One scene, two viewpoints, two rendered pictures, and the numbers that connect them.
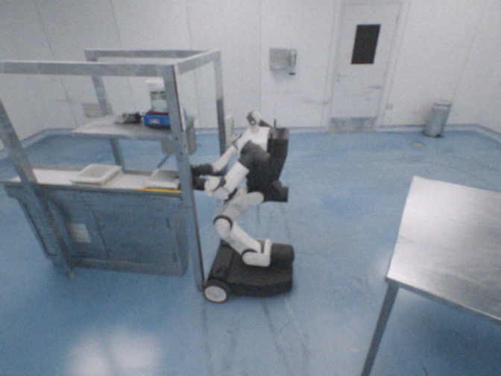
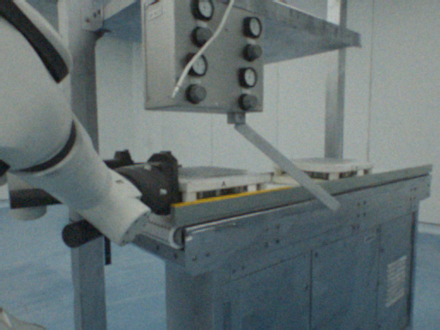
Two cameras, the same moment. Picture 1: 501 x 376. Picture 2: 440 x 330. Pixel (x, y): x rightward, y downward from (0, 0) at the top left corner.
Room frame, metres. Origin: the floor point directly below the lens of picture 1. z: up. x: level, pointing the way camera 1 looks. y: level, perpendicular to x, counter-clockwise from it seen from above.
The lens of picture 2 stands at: (2.32, 0.01, 0.99)
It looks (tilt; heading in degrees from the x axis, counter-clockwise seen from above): 6 degrees down; 130
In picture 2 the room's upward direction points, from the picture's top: straight up
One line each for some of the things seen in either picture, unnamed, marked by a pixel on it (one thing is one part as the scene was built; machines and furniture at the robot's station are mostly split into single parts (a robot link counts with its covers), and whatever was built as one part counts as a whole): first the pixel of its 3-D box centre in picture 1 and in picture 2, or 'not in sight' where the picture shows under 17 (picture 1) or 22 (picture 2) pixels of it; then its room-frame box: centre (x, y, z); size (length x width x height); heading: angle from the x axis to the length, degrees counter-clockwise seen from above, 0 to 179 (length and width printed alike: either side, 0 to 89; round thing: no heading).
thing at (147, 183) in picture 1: (166, 177); (198, 177); (1.74, 0.60, 0.89); 0.25 x 0.24 x 0.02; 172
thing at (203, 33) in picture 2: not in sight; (204, 33); (1.91, 0.45, 1.16); 0.03 x 0.02 x 0.04; 82
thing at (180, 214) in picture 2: (112, 170); (354, 181); (1.95, 1.07, 0.85); 1.32 x 0.02 x 0.03; 82
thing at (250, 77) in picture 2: not in sight; (248, 77); (1.92, 0.56, 1.10); 0.04 x 0.01 x 0.04; 82
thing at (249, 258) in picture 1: (257, 251); not in sight; (1.65, -0.03, 0.28); 0.21 x 0.20 x 0.13; 82
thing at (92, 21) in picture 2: not in sight; (91, 17); (1.60, 0.42, 1.25); 0.05 x 0.03 x 0.04; 172
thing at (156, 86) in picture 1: (161, 93); not in sight; (1.76, 0.55, 1.45); 0.15 x 0.15 x 0.19
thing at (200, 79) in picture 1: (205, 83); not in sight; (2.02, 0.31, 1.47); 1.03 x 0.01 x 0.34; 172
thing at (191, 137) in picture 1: (177, 138); (206, 58); (1.85, 0.51, 1.14); 0.22 x 0.11 x 0.20; 82
